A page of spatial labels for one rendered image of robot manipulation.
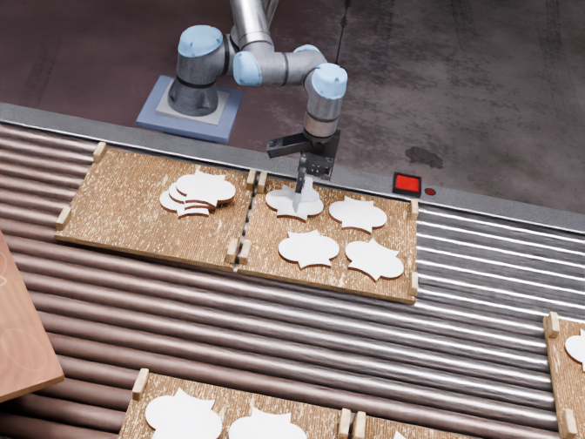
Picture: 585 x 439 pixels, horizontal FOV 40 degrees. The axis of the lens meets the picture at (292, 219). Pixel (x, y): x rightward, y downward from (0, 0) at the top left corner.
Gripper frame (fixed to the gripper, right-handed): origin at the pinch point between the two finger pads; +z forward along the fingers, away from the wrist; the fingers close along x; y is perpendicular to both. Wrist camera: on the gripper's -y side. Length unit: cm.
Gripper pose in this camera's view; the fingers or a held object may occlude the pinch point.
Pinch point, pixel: (295, 193)
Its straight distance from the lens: 196.5
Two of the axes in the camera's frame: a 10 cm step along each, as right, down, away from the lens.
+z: -1.6, 7.5, 6.4
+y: 9.8, 2.0, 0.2
